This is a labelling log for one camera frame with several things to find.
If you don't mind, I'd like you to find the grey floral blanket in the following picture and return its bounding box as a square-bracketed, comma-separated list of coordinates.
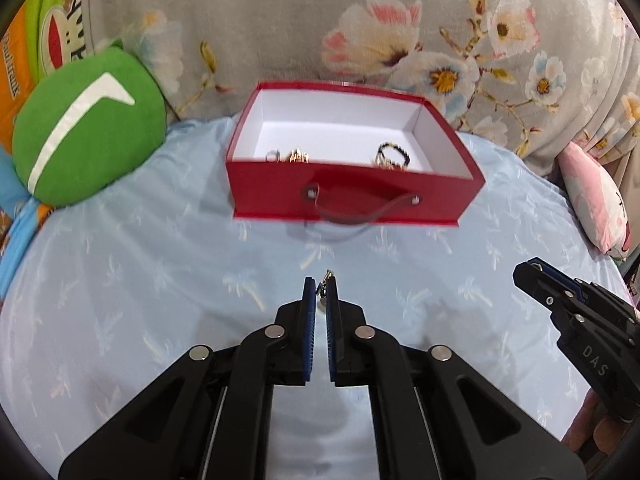
[82, 0, 639, 174]

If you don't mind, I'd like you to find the person's right hand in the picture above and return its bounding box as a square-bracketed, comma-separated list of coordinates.
[561, 389, 631, 456]

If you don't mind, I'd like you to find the pink white plush pillow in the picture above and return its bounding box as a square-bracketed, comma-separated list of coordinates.
[556, 142, 630, 259]

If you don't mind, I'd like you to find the colourful patterned quilt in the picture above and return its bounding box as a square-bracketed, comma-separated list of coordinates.
[1, 0, 87, 297]

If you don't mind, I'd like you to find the green round plush pillow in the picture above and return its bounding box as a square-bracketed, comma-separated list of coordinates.
[12, 47, 166, 207]

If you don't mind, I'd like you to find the black bead gold bracelet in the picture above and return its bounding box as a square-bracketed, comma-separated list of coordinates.
[374, 141, 412, 172]

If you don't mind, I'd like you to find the light blue palm-print sheet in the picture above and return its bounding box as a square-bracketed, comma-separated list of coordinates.
[1, 118, 626, 474]

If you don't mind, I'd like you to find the gold opal drop earring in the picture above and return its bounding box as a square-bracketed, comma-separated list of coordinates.
[316, 269, 334, 311]

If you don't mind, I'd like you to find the red open gift box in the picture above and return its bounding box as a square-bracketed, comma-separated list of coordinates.
[226, 81, 485, 226]

